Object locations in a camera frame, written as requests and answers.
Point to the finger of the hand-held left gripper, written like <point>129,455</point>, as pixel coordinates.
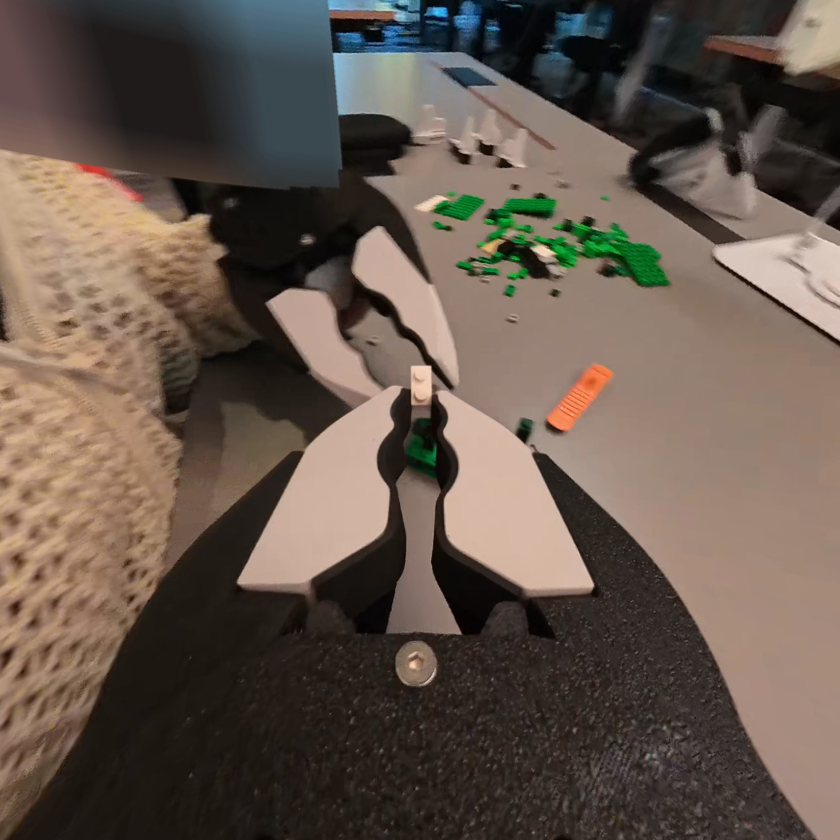
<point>315,334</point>
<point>407,289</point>

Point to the small dark green lego piece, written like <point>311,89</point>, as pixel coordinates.
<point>523,428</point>

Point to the white lego brick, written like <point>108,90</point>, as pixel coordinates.
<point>421,384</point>

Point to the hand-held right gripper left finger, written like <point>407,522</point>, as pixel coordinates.
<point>315,512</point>

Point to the lego instruction booklet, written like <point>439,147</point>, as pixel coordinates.
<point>810,33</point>

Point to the orange brick separator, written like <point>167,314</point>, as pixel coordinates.
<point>581,398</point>

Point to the person's left forearm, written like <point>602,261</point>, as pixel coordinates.
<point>98,275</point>

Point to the pile of green lego bricks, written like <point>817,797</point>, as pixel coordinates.
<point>590,253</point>

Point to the dark flat mat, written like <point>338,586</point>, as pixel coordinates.
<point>469,76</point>

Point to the person's cream knit sweater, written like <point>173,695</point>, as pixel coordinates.
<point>65,558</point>

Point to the black and white device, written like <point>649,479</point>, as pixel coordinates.
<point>709,170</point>

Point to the black oval case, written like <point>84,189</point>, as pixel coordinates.
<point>371,134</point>

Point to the red object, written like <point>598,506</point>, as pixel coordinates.
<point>108,180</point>

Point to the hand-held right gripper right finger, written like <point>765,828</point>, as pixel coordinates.
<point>505,518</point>

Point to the wooden desk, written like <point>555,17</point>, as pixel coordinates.
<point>741,47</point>

